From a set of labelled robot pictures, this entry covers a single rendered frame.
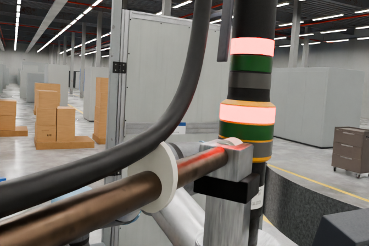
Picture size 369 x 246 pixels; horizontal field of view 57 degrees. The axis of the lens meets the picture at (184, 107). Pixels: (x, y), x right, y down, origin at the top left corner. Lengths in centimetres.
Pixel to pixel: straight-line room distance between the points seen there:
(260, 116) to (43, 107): 758
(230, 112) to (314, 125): 1001
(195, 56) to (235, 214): 12
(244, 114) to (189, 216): 34
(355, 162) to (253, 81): 696
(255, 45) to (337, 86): 1010
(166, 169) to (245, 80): 13
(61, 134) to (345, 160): 587
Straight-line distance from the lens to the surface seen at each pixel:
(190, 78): 18
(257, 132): 26
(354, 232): 100
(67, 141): 795
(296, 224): 254
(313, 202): 238
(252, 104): 26
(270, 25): 27
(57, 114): 784
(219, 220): 26
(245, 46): 26
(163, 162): 15
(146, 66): 214
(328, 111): 1013
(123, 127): 213
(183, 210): 59
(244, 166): 24
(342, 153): 734
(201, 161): 19
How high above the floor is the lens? 158
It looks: 4 degrees down
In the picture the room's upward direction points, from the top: 4 degrees clockwise
